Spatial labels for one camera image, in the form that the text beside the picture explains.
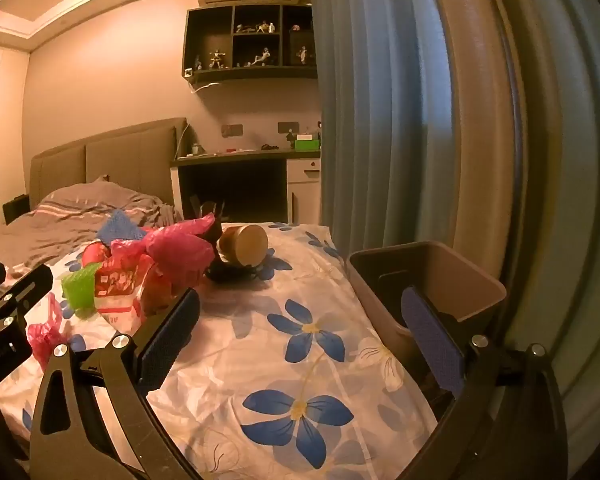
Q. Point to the red white snack packet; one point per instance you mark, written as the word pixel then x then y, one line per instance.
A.
pixel 117 285

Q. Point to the small pink plastic bag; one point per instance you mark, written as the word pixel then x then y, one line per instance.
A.
pixel 42 335

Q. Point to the round cardboard tube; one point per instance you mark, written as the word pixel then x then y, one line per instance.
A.
pixel 250 245

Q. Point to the grey striped duvet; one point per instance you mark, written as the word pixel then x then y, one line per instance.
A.
pixel 55 225

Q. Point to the dark wooden desk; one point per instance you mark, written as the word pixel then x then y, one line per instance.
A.
pixel 230 157

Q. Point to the dark green cloth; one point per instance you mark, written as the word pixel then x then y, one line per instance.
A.
pixel 230 274

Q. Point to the floral blue white blanket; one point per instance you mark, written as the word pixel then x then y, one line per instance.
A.
pixel 280 360

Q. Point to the dark wall shelf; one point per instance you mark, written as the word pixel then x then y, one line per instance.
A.
pixel 207 25

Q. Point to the blue cloth piece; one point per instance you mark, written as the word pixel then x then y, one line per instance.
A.
pixel 117 225

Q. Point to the brown plastic bin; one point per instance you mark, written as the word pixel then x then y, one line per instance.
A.
pixel 380 320

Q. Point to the grey sheer curtain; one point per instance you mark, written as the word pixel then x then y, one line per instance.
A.
pixel 570 160

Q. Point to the dark bedside table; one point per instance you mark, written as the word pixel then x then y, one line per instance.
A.
pixel 16 210

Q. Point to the green wrapper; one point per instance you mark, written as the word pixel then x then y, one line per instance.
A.
pixel 80 287

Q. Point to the beige wardrobe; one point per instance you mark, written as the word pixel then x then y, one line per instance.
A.
pixel 7 135

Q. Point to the padded bed headboard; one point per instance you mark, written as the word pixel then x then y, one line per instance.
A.
pixel 125 165

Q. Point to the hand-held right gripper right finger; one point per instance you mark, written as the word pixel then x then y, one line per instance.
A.
pixel 430 345

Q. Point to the dark wall socket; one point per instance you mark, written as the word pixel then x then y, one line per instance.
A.
pixel 232 130
pixel 289 127

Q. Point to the green box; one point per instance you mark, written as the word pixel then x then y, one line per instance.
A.
pixel 307 145

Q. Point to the group of small figurines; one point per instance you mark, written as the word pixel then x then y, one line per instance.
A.
pixel 215 58

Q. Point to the blue curtain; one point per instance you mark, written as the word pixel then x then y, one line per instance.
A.
pixel 380 110

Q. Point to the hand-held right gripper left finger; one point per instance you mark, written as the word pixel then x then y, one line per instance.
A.
pixel 165 340

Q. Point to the white desk drawer cabinet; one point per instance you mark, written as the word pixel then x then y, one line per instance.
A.
pixel 300 195

